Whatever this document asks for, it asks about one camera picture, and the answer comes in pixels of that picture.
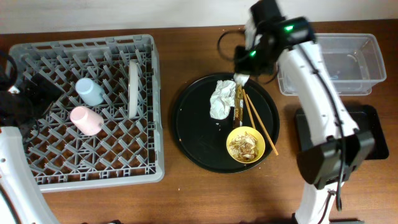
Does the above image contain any small white napkin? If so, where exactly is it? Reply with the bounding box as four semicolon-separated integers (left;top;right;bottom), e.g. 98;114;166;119
233;73;250;87

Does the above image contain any brown gold snack wrapper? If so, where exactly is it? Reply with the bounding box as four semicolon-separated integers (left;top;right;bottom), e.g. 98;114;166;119
233;84;244;128

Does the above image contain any large white napkin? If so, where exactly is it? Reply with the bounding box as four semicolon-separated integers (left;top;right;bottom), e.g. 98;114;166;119
210;80;236;120

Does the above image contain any white round plate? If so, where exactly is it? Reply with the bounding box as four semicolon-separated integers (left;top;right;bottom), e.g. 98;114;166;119
128;60;139;119

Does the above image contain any light blue cup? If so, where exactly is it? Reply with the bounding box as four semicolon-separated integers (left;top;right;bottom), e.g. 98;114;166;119
75;78;104;106

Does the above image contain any pink cup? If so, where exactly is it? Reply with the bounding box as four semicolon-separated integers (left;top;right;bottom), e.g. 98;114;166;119
70;106;104;136

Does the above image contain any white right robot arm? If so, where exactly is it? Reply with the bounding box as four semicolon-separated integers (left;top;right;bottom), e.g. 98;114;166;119
233;0;374;223

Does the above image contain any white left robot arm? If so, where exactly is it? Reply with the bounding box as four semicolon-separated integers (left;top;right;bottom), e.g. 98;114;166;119
1;52;63;223

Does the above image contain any grey dishwasher rack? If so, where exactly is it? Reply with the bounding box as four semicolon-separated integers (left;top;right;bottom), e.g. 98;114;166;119
9;34;165;193

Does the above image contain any wooden chopstick left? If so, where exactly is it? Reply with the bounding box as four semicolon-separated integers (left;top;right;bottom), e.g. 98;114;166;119
242;89;256;129

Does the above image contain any wooden chopstick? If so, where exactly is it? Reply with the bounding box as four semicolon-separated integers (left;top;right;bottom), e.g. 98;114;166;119
246;93;279;156
242;89;256;129

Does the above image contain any yellow bowl with food scraps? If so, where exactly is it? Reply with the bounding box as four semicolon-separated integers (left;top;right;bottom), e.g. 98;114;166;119
226;126;266;164

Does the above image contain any wooden chopstick right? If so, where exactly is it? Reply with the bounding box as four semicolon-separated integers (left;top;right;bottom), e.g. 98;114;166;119
246;93;279;156

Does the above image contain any clear plastic bin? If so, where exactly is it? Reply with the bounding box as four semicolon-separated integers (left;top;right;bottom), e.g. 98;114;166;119
277;34;386;100

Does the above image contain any round black tray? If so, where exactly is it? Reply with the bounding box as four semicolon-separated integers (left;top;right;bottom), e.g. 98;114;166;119
170;72;280;173

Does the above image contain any black rectangular tray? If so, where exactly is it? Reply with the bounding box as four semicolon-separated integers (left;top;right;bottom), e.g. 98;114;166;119
294;105;389;160

